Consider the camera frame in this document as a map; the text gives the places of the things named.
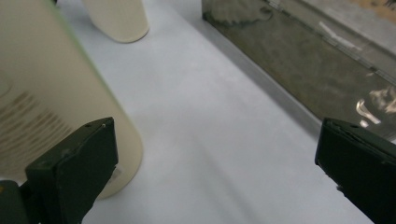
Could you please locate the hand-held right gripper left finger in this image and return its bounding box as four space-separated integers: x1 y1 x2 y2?
24 117 120 224

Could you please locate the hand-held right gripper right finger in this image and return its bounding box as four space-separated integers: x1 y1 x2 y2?
314 117 396 224

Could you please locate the green bottle with white pump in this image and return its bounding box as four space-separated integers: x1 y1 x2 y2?
0 0 144 200

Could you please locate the metal mesh basket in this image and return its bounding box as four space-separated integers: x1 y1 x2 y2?
201 0 396 141

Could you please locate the cream pump bottle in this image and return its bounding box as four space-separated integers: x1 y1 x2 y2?
81 0 150 44

